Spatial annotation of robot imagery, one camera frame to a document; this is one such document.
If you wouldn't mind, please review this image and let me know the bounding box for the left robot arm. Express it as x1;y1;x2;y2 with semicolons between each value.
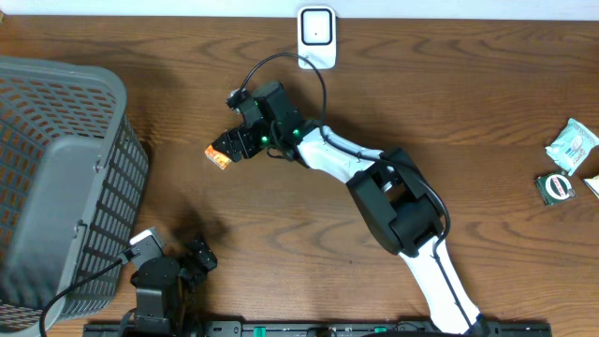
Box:
117;234;217;336

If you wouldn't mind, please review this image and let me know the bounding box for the yellow snack bag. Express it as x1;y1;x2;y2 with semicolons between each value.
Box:
583;175;599;198

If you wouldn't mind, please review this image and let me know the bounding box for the white barcode scanner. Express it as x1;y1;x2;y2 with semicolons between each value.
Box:
298;6;337;69

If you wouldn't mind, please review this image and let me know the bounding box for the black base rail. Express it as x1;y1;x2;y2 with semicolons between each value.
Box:
82;319;553;337

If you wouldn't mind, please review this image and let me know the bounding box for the teal wet wipes pack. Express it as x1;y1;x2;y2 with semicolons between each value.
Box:
545;118;598;176

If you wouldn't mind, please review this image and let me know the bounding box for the small orange snack packet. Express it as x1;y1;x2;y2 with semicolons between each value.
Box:
204;145;232;169

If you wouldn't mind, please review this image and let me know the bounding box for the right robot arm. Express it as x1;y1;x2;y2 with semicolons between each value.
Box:
206;81;480;334

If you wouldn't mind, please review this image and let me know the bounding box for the green square box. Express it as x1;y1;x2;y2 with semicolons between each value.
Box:
533;170;577;207

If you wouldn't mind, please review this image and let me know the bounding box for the grey plastic shopping basket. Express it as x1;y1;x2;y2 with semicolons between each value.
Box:
1;56;149;336

